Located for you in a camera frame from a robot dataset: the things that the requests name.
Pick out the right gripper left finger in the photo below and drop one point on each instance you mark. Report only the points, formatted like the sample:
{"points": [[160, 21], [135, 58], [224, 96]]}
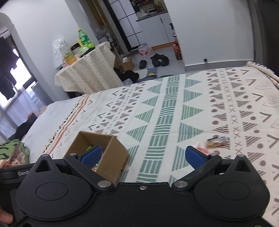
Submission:
{"points": [[81, 165]]}

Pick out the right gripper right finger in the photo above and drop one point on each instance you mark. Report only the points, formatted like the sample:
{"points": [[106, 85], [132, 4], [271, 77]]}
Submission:
{"points": [[203, 165]]}

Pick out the clear nut bar packet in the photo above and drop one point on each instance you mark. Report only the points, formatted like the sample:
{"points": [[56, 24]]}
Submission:
{"points": [[217, 141]]}

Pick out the left hand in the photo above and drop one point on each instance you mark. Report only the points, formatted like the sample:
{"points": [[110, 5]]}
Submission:
{"points": [[5, 217]]}

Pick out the green camouflage cloth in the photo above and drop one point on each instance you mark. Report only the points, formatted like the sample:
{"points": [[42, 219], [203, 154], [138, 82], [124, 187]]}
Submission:
{"points": [[14, 153]]}

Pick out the cardboard box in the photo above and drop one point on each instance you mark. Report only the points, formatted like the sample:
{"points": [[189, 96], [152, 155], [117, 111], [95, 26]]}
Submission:
{"points": [[114, 154]]}

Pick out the patterned bed cover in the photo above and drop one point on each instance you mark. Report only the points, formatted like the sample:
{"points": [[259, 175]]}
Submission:
{"points": [[156, 120]]}

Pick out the dotted tablecloth table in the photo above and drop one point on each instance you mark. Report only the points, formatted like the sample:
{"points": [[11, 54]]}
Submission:
{"points": [[93, 72]]}

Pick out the small cardboard box floor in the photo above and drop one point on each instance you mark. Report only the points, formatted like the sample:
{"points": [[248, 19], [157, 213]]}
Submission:
{"points": [[127, 64]]}

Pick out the black shoe pair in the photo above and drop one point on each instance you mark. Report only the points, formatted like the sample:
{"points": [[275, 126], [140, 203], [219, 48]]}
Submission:
{"points": [[159, 60]]}

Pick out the hanging dark clothes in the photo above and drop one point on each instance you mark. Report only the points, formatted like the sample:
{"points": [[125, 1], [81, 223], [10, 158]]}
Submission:
{"points": [[8, 62]]}

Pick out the green soda bottle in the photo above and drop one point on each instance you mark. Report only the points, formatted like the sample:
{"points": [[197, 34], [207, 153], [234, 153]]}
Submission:
{"points": [[85, 43]]}

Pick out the red drink bottle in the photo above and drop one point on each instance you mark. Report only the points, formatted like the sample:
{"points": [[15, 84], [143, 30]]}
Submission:
{"points": [[177, 50]]}

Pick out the water bottle pack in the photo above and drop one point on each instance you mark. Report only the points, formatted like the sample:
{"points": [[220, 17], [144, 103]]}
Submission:
{"points": [[145, 50]]}

